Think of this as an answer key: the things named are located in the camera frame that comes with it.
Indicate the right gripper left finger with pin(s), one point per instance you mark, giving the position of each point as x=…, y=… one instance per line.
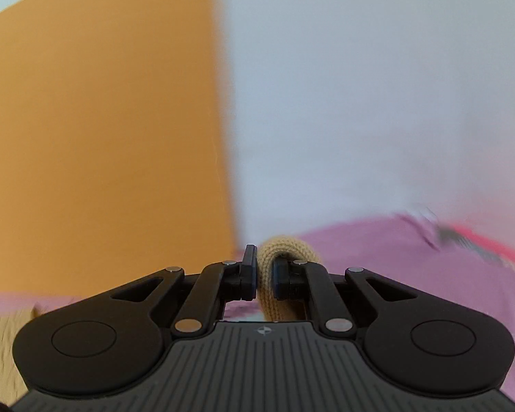
x=218, y=284

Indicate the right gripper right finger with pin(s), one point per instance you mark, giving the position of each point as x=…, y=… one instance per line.
x=307, y=286

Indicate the pink printed bed sheet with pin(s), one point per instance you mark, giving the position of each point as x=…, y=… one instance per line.
x=411, y=251

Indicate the red mattress edge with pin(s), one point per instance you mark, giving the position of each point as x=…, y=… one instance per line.
x=486, y=247

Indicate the orange headboard panel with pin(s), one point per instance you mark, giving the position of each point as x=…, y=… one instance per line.
x=112, y=162

